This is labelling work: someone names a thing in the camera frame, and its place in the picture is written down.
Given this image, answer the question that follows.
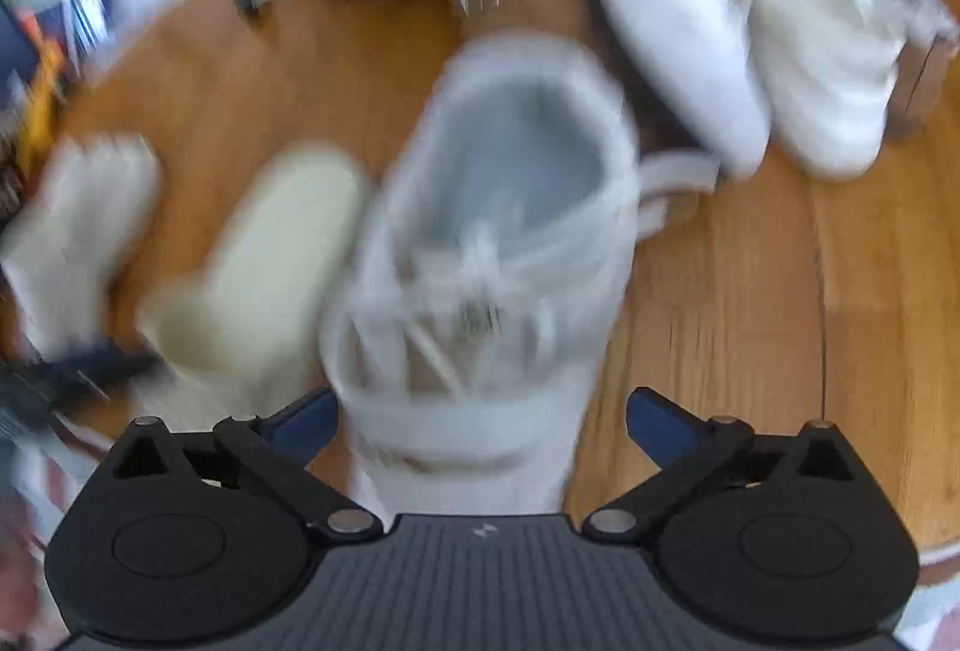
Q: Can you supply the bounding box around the white strapped lace-up sneaker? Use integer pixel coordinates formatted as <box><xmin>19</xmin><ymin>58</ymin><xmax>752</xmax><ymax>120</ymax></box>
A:
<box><xmin>319</xmin><ymin>32</ymin><xmax>721</xmax><ymax>517</ymax></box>

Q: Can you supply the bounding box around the large white leather sneaker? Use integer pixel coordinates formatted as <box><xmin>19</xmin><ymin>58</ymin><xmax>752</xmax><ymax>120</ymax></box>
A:
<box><xmin>555</xmin><ymin>0</ymin><xmax>775</xmax><ymax>178</ymax></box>

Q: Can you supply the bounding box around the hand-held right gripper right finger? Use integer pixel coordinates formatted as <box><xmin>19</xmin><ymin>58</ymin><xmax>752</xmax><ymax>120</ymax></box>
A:
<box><xmin>583</xmin><ymin>387</ymin><xmax>861</xmax><ymax>544</ymax></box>

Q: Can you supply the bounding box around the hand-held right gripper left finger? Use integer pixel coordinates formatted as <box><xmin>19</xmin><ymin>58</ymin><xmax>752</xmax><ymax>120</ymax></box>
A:
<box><xmin>111</xmin><ymin>387</ymin><xmax>382</xmax><ymax>544</ymax></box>

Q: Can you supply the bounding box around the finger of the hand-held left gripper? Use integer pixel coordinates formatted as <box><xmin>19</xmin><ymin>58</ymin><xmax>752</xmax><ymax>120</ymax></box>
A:
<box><xmin>45</xmin><ymin>342</ymin><xmax>164</xmax><ymax>391</ymax></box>

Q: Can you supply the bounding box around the yellow toy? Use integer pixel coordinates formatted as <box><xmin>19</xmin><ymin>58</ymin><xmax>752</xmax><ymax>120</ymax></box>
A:
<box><xmin>15</xmin><ymin>40</ymin><xmax>72</xmax><ymax>172</ymax></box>

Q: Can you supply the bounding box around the small white leather sneaker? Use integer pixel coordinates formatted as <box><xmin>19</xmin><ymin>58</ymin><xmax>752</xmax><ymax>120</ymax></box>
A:
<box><xmin>746</xmin><ymin>0</ymin><xmax>960</xmax><ymax>178</ymax></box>

